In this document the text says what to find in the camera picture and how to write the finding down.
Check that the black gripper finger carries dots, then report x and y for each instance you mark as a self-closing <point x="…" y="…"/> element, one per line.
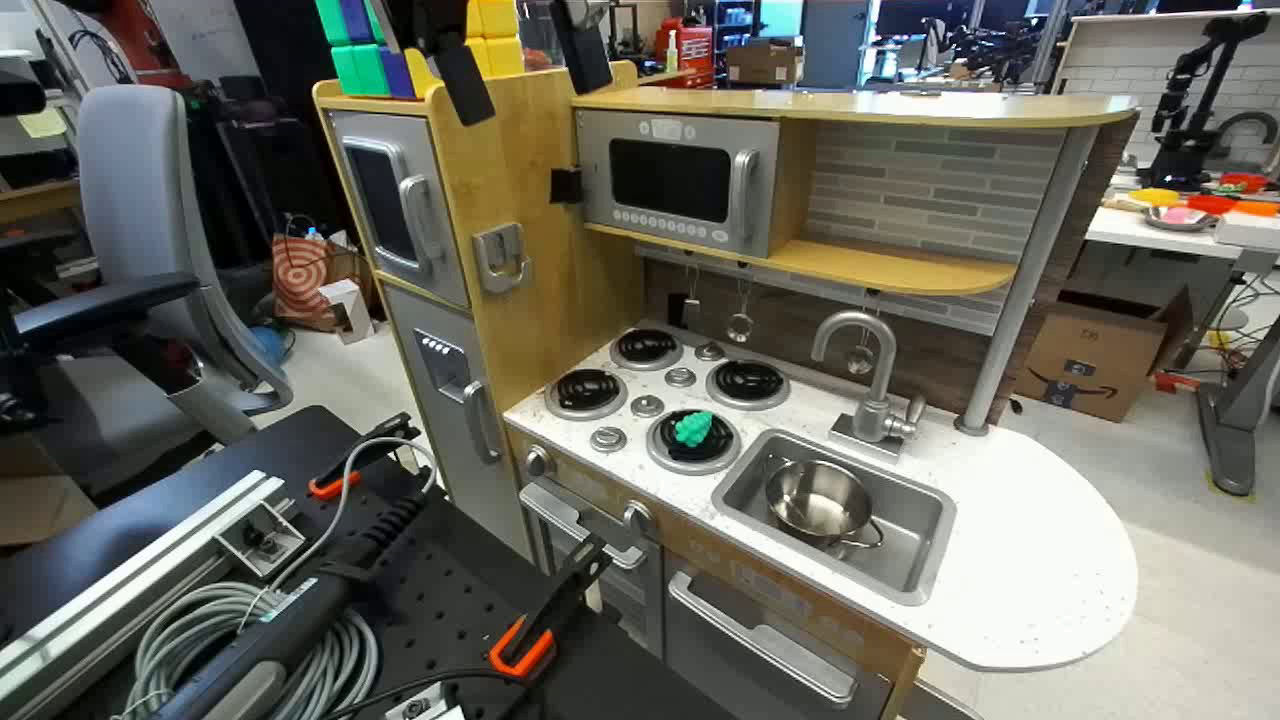
<point x="462" y="77"/>
<point x="580" y="47"/>

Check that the green grape toy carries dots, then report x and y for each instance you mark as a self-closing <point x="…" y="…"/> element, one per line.
<point x="693" y="431"/>

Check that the black background robot arm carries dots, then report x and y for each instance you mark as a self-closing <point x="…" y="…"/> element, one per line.
<point x="1201" y="95"/>

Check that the yellow toy block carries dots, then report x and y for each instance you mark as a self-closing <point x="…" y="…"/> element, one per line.
<point x="498" y="39"/>

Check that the green blue toy blocks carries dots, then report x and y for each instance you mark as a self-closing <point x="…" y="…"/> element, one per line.
<point x="363" y="61"/>

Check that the silver toy fridge door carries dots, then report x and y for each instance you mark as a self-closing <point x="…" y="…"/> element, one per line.
<point x="387" y="201"/>

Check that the silver toy microwave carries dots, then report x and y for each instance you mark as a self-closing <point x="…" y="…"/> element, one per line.
<point x="681" y="183"/>

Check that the silver toy ice dispenser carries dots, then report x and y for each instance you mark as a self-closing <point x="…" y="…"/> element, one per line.
<point x="500" y="256"/>

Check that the black toy stove burner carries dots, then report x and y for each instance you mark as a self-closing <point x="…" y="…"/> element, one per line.
<point x="588" y="391"/>
<point x="647" y="344"/>
<point x="715" y="461"/>
<point x="747" y="383"/>

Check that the grey stove knob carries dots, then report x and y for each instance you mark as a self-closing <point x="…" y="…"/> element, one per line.
<point x="647" y="406"/>
<point x="681" y="378"/>
<point x="610" y="439"/>

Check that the silver toy freezer door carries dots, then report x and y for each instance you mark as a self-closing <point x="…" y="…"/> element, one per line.
<point x="462" y="464"/>

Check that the silver toy faucet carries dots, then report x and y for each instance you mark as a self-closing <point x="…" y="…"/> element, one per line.
<point x="874" y="419"/>

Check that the toy oven door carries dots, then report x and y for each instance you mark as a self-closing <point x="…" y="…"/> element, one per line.
<point x="585" y="535"/>

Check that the small steel pot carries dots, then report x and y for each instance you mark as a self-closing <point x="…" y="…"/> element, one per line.
<point x="816" y="503"/>

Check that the silver toy sink basin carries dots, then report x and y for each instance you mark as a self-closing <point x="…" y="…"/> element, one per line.
<point x="909" y="535"/>

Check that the toy dishwasher door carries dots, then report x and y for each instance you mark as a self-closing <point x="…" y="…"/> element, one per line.
<point x="763" y="643"/>

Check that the wooden toy kitchen unit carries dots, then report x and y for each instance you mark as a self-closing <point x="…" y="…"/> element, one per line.
<point x="1040" y="535"/>

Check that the red canister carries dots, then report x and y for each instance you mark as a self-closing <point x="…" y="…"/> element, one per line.
<point x="686" y="48"/>

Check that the black clip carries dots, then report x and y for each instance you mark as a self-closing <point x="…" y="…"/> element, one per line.
<point x="564" y="184"/>

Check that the small cardboard box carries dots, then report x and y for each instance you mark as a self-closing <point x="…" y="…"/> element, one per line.
<point x="763" y="61"/>

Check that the red patterned bag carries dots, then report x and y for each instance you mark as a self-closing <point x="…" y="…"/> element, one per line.
<point x="303" y="283"/>

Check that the grey office chair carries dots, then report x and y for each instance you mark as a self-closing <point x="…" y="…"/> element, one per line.
<point x="142" y="226"/>

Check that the grey oven knob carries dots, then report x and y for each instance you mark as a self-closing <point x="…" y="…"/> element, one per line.
<point x="636" y="512"/>
<point x="533" y="461"/>

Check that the black chair armrest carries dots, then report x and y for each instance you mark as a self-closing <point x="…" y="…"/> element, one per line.
<point x="93" y="313"/>

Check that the orange black bar clamp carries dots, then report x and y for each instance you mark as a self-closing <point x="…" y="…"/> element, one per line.
<point x="542" y="626"/>

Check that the white work table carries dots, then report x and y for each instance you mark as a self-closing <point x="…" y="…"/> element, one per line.
<point x="1133" y="229"/>

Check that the large cardboard box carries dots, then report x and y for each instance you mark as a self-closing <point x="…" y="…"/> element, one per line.
<point x="1100" y="355"/>

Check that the grey bowl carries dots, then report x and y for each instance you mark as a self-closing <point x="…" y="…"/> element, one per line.
<point x="1176" y="219"/>

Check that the black stand leg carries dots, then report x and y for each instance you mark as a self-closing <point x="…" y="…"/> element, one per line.
<point x="1241" y="400"/>

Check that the metal corner bracket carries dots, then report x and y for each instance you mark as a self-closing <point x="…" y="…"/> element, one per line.
<point x="263" y="543"/>

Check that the aluminium extrusion rail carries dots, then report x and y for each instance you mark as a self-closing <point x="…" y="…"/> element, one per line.
<point x="121" y="581"/>

